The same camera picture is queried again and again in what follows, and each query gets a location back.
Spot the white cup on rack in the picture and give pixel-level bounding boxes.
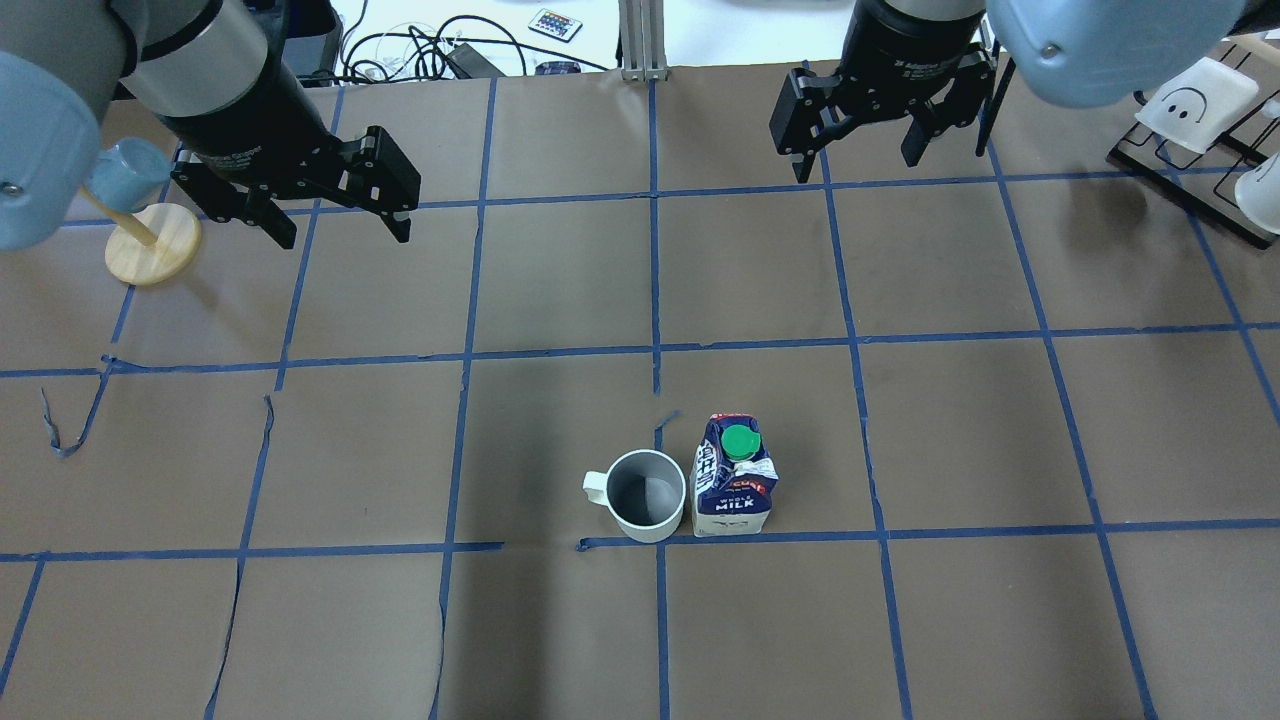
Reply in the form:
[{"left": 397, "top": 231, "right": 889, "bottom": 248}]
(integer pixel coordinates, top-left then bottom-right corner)
[{"left": 1233, "top": 152, "right": 1279, "bottom": 234}]

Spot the small remote control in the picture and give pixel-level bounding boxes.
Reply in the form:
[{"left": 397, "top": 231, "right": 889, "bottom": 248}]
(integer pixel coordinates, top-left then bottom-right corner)
[{"left": 527, "top": 8, "right": 584, "bottom": 44}]

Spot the wooden mug stand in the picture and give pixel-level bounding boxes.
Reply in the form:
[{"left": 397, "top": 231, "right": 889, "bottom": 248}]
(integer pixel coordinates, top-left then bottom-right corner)
[{"left": 79, "top": 187, "right": 204, "bottom": 286}]

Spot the aluminium frame post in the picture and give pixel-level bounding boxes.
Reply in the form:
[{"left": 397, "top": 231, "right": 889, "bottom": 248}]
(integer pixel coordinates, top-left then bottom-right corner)
[{"left": 616, "top": 0, "right": 669, "bottom": 82}]

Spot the black cable bundle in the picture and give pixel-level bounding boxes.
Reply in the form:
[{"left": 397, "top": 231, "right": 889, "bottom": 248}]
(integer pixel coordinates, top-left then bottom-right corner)
[{"left": 335, "top": 0, "right": 611, "bottom": 83}]

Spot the black power adapter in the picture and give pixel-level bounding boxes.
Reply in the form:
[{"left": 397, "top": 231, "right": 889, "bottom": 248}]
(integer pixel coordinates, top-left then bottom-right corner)
[{"left": 444, "top": 44, "right": 506, "bottom": 79}]

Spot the blue white milk carton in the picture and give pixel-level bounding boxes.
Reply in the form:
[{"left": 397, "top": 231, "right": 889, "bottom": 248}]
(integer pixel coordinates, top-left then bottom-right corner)
[{"left": 689, "top": 413, "right": 780, "bottom": 538}]

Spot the white smiley cup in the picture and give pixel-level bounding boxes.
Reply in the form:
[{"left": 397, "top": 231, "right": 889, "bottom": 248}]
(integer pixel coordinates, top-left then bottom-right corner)
[{"left": 1135, "top": 56, "right": 1260, "bottom": 155}]

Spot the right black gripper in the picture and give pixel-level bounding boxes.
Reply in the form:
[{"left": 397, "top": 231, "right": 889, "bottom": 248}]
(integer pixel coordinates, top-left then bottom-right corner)
[{"left": 769, "top": 1, "right": 997, "bottom": 184}]

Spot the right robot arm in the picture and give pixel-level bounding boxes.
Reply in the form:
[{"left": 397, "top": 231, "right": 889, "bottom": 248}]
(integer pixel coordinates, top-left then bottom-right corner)
[{"left": 768, "top": 1, "right": 1277, "bottom": 183}]

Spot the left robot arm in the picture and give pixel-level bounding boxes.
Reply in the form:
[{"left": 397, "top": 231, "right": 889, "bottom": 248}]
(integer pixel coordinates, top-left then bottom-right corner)
[{"left": 1, "top": 1, "right": 421, "bottom": 251}]

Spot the light blue mug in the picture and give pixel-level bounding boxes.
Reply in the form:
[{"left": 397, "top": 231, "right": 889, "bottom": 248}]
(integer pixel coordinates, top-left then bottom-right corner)
[{"left": 84, "top": 137, "right": 172, "bottom": 214}]

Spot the white grey mug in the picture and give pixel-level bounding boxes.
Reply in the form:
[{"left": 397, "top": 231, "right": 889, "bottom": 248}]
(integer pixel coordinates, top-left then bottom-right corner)
[{"left": 582, "top": 448, "right": 689, "bottom": 544}]

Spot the black wire cup rack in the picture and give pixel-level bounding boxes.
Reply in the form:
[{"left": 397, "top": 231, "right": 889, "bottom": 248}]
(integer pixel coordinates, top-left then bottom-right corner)
[{"left": 1107, "top": 35, "right": 1277, "bottom": 250}]

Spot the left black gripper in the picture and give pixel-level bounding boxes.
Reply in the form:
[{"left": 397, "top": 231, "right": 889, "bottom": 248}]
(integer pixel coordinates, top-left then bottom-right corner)
[{"left": 165, "top": 60, "right": 422, "bottom": 250}]

